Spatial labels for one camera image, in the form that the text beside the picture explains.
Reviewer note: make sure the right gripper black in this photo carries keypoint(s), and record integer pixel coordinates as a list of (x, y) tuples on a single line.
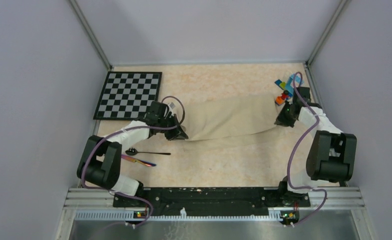
[(281, 120)]

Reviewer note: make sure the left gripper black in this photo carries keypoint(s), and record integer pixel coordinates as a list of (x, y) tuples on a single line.
[(175, 133)]

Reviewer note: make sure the beige cloth napkin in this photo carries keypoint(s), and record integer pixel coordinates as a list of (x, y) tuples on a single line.
[(230, 122)]

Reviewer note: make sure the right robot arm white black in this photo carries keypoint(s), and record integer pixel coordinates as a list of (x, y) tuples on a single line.
[(332, 153)]

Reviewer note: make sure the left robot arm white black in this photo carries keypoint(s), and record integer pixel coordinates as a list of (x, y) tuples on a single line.
[(100, 164)]

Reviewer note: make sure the colourful toy brick structure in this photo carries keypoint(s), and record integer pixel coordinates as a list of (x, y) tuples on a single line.
[(287, 87)]

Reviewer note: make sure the black spoon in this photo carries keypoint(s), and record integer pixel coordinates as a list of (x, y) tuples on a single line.
[(133, 152)]

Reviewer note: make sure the iridescent rainbow knife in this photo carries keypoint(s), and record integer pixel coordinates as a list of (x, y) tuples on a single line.
[(135, 160)]

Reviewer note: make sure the black white checkerboard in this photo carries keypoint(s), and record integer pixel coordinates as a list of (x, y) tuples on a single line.
[(127, 95)]

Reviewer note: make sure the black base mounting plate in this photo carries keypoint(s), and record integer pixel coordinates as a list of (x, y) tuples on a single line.
[(232, 201)]

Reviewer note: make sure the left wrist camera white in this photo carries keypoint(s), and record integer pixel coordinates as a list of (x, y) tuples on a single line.
[(172, 108)]

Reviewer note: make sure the white slotted cable duct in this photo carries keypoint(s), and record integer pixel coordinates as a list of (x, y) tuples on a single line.
[(125, 215)]

